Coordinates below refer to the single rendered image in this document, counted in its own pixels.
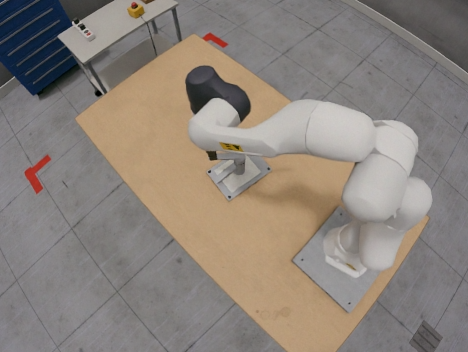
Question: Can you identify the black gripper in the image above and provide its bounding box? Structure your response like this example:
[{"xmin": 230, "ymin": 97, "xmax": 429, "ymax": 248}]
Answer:
[{"xmin": 206, "ymin": 151, "xmax": 217, "ymax": 161}]

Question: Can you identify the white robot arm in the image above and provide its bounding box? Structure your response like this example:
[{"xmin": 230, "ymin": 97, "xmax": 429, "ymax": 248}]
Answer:
[{"xmin": 185, "ymin": 65, "xmax": 432, "ymax": 278}]

